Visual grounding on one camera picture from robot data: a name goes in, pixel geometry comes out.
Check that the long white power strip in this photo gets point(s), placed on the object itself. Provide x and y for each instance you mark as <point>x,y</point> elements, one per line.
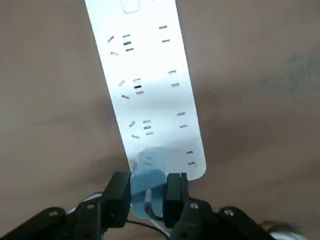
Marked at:
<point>150,75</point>

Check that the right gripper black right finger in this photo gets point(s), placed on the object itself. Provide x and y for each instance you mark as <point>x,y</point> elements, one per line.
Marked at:
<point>176,200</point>

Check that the blue phone charger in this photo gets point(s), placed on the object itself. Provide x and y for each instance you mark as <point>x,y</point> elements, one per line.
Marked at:
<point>147,180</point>

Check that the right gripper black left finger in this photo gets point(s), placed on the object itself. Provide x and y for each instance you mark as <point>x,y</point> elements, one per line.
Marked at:
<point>117,200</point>

